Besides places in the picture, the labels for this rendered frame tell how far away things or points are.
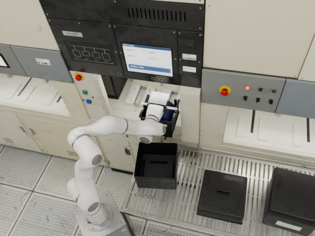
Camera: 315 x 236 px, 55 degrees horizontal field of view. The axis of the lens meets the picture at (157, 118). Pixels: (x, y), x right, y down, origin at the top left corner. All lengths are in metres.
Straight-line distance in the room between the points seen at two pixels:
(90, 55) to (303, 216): 1.53
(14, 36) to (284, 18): 1.55
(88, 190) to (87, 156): 0.30
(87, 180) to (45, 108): 1.19
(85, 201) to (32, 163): 1.85
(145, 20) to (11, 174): 2.46
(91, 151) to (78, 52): 0.71
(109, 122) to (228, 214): 0.97
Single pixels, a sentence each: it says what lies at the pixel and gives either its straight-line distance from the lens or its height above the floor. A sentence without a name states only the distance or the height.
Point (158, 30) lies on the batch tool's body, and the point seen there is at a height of 1.79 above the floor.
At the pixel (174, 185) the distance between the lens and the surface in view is 2.12.
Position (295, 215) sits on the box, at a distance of 1.94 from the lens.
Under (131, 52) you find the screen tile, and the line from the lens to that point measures 1.77.
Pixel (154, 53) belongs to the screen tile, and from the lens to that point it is 1.73.
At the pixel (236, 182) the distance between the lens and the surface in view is 2.11.
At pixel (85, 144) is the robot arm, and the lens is 1.51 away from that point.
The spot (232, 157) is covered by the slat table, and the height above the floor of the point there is 0.76.
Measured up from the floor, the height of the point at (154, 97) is 1.27.
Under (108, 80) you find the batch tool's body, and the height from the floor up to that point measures 1.09.
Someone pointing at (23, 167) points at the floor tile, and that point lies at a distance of 3.57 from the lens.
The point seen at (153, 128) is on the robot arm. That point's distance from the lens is 1.71.
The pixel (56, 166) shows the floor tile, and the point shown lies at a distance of 3.41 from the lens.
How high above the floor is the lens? 2.74
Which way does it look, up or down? 52 degrees down
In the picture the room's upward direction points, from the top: 8 degrees counter-clockwise
